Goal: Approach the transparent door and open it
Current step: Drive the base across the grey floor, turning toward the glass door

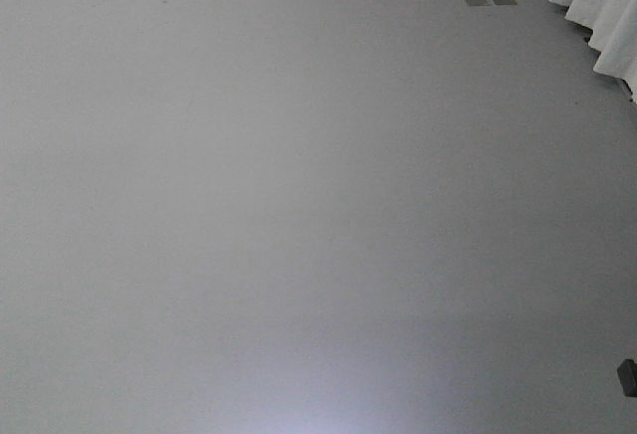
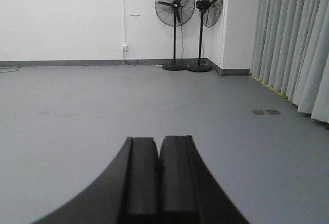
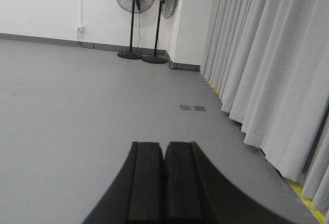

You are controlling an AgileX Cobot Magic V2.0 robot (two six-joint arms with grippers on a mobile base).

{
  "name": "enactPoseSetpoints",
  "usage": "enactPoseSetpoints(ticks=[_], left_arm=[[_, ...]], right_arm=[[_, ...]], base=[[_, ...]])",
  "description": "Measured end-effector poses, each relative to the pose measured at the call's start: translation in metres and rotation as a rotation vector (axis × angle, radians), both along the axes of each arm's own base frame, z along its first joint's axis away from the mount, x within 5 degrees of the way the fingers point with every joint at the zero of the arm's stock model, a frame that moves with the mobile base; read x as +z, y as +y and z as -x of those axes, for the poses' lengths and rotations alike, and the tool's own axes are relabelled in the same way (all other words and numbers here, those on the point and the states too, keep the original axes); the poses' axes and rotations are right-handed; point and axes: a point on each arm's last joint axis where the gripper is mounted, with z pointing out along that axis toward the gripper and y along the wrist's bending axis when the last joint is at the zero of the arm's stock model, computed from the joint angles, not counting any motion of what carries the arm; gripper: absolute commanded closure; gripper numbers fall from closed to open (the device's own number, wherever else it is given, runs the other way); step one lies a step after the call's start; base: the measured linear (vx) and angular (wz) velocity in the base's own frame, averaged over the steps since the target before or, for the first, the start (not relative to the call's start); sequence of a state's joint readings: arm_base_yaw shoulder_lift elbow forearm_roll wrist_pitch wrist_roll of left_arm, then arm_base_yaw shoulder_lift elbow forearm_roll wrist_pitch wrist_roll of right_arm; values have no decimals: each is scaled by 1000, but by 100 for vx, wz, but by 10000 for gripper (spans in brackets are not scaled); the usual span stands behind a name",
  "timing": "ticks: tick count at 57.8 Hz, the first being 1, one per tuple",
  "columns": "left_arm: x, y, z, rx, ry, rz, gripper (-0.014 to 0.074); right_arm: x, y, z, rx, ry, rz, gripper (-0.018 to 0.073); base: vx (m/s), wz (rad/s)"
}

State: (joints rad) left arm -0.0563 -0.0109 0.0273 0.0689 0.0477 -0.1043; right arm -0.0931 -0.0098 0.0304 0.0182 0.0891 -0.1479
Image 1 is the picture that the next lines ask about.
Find white draped cloth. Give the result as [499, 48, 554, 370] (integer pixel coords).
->
[548, 0, 636, 103]

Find dark block at edge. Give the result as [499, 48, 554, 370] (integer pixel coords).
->
[617, 359, 637, 398]

